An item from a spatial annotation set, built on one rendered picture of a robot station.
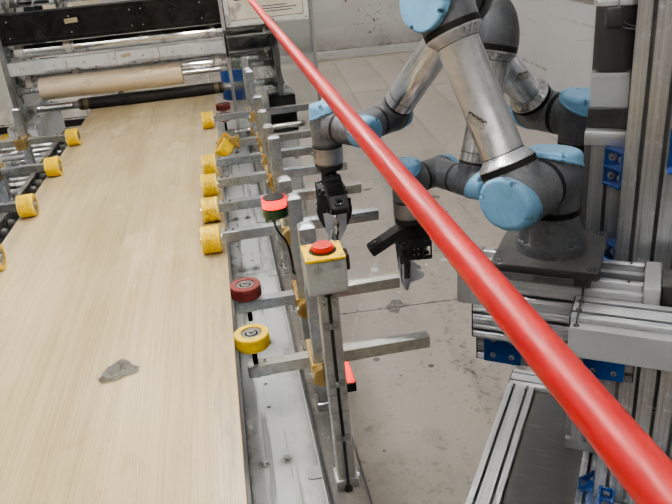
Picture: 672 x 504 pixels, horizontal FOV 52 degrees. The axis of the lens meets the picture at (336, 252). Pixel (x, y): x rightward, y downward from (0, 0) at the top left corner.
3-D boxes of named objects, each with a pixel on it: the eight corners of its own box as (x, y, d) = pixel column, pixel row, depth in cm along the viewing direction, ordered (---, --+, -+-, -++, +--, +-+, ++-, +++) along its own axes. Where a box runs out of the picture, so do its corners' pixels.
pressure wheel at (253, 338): (254, 359, 168) (247, 318, 163) (281, 367, 163) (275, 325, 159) (233, 377, 162) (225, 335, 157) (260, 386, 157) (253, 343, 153)
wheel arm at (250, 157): (334, 149, 276) (333, 140, 275) (335, 151, 273) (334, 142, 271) (208, 166, 270) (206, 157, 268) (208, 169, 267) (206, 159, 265)
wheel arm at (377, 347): (426, 343, 170) (426, 328, 168) (430, 350, 166) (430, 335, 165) (249, 373, 164) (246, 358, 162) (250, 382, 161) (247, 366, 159)
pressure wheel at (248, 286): (264, 310, 189) (258, 273, 184) (266, 325, 182) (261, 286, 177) (235, 315, 188) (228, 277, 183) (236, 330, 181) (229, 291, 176)
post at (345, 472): (355, 471, 144) (336, 278, 125) (360, 488, 139) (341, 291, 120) (333, 475, 143) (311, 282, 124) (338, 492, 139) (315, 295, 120)
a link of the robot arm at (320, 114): (325, 108, 163) (300, 104, 169) (329, 153, 168) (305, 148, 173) (347, 100, 168) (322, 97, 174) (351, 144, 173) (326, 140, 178)
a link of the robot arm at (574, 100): (584, 149, 183) (587, 98, 178) (543, 140, 194) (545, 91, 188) (612, 138, 189) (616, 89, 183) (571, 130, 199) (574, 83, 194)
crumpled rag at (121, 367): (130, 357, 154) (128, 348, 153) (143, 369, 149) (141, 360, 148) (91, 373, 149) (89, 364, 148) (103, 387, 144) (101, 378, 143)
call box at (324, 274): (342, 278, 126) (338, 239, 123) (349, 295, 120) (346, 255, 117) (304, 284, 125) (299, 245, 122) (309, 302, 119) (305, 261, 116)
